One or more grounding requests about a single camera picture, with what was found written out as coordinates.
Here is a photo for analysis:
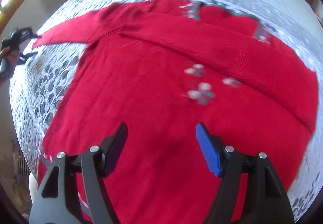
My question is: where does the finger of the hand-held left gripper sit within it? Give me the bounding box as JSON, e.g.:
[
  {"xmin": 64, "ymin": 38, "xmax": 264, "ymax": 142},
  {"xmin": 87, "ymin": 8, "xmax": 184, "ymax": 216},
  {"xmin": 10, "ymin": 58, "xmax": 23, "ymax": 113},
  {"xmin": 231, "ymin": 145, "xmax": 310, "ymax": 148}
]
[
  {"xmin": 17, "ymin": 51, "xmax": 38, "ymax": 65},
  {"xmin": 16, "ymin": 26, "xmax": 39, "ymax": 39}
]

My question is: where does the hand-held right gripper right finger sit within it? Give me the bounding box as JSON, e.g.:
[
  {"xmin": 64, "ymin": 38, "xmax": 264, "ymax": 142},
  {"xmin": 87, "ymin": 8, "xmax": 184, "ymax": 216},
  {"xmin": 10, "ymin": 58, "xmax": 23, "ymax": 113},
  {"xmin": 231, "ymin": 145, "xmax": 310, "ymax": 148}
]
[{"xmin": 195, "ymin": 123, "xmax": 296, "ymax": 224}]

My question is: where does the person's left hand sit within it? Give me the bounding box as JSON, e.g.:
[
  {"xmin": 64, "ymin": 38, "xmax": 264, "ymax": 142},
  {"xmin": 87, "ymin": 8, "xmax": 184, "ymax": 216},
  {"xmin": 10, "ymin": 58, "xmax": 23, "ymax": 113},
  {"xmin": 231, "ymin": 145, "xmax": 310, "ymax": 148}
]
[{"xmin": 0, "ymin": 46, "xmax": 19, "ymax": 68}]

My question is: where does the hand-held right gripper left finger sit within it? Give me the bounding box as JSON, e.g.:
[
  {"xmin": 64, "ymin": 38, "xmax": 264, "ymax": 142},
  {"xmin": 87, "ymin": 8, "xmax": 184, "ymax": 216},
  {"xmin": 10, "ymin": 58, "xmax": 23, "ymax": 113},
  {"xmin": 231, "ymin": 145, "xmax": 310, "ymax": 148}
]
[{"xmin": 29, "ymin": 122, "xmax": 128, "ymax": 224}]

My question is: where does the red knit sweater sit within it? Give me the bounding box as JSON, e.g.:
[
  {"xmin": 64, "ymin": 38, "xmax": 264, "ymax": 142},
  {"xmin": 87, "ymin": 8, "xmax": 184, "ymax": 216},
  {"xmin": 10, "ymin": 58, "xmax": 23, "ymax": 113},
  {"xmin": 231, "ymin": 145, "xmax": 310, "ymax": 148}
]
[{"xmin": 31, "ymin": 0, "xmax": 319, "ymax": 224}]

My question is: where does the white plastic object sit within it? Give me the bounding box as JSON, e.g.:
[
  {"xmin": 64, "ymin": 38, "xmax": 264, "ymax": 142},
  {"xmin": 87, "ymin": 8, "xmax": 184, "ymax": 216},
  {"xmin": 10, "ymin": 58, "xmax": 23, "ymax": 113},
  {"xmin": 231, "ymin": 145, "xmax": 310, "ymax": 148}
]
[{"xmin": 27, "ymin": 172, "xmax": 39, "ymax": 205}]

